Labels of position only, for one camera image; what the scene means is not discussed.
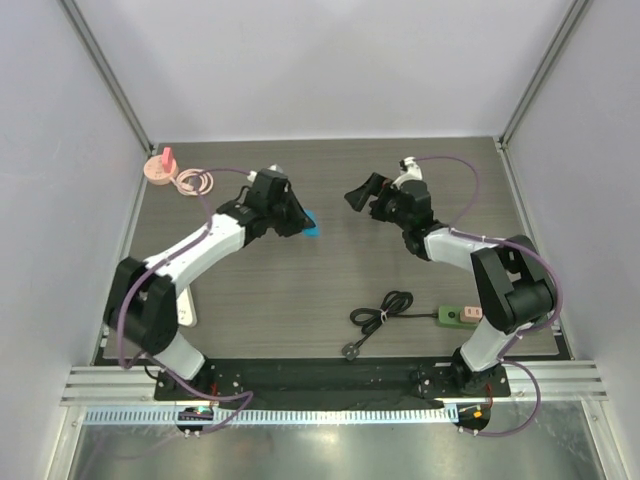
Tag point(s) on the aluminium frame rail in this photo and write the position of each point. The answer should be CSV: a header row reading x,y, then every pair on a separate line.
x,y
113,386

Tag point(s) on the pink round power socket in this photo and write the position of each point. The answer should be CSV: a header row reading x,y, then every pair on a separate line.
x,y
159,172

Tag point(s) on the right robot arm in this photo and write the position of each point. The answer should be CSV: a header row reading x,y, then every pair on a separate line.
x,y
514,286

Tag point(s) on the green power strip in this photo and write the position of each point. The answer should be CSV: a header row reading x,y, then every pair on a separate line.
x,y
449,317

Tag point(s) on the white slotted cable duct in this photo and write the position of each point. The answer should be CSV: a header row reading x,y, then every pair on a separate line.
x,y
201,415

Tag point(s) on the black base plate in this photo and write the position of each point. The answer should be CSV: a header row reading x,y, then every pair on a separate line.
x,y
430,377

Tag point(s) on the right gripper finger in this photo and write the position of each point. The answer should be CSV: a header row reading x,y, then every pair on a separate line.
x,y
375,184
357,198

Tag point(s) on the blue plug adapter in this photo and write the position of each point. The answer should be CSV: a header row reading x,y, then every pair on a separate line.
x,y
312,231

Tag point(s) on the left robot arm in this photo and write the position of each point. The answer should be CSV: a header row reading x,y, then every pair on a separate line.
x,y
142,303

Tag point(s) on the white triangular power socket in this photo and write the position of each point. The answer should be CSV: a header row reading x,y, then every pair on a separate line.
x,y
186,309

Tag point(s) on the pink red plug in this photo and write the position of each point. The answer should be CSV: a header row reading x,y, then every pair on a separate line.
x,y
168,160

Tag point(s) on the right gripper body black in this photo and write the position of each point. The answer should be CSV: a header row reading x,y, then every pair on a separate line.
x,y
378,198

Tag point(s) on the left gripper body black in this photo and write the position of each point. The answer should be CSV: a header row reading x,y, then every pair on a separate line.
x,y
285,217

